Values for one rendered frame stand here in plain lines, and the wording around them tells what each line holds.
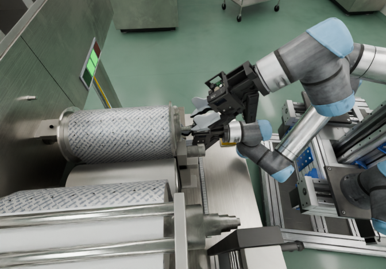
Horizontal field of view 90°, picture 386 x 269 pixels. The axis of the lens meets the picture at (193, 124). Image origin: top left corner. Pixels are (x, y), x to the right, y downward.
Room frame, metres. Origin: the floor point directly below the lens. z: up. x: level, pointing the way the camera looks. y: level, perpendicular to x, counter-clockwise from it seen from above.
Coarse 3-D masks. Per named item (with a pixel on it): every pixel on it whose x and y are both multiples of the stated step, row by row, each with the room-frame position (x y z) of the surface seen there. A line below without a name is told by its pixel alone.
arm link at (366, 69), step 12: (360, 48) 0.39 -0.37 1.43; (372, 48) 0.38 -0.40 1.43; (384, 48) 0.38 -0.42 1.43; (348, 60) 0.36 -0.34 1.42; (360, 60) 0.36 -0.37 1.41; (372, 60) 0.36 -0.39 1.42; (384, 60) 0.35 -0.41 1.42; (360, 72) 0.35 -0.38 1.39; (372, 72) 0.34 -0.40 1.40; (384, 72) 0.34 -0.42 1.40
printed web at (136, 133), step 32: (96, 128) 0.25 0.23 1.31; (128, 128) 0.25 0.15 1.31; (160, 128) 0.25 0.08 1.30; (96, 160) 0.21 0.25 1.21; (128, 160) 0.22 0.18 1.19; (32, 192) 0.08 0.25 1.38; (64, 192) 0.08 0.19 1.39; (96, 192) 0.08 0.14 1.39; (128, 192) 0.08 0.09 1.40; (160, 192) 0.08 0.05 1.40
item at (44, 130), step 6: (48, 120) 0.29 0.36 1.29; (54, 120) 0.29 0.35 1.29; (42, 126) 0.27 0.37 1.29; (48, 126) 0.27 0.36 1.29; (54, 126) 0.27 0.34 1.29; (36, 132) 0.25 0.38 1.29; (42, 132) 0.25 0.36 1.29; (48, 132) 0.25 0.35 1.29; (54, 132) 0.25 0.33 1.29; (36, 138) 0.24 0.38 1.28; (42, 138) 0.24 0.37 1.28; (48, 138) 0.24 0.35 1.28; (54, 138) 0.24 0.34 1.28
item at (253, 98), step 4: (256, 92) 0.30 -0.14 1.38; (248, 96) 0.29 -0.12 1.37; (252, 96) 0.29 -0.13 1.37; (256, 96) 0.29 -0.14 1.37; (248, 100) 0.29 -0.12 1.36; (252, 100) 0.29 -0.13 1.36; (256, 100) 0.29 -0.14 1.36; (248, 104) 0.29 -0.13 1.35; (252, 104) 0.29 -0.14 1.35; (256, 104) 0.29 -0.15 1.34; (248, 108) 0.29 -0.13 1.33; (252, 108) 0.29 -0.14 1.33; (256, 108) 0.29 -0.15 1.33; (244, 112) 0.31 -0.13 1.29; (248, 112) 0.29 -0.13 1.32; (252, 112) 0.29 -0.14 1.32; (256, 112) 0.29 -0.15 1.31; (244, 116) 0.30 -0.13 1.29; (248, 116) 0.29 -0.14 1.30; (252, 116) 0.29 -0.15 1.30; (248, 120) 0.29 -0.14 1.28; (252, 120) 0.29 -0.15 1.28
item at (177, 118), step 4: (176, 116) 0.30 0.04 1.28; (176, 120) 0.29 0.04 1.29; (176, 124) 0.28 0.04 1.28; (180, 124) 0.31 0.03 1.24; (176, 128) 0.27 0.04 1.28; (180, 128) 0.29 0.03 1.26; (176, 132) 0.26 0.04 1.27; (180, 132) 0.26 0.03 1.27; (176, 136) 0.26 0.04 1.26; (180, 136) 0.26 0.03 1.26; (176, 140) 0.25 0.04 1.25; (180, 140) 0.26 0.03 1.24
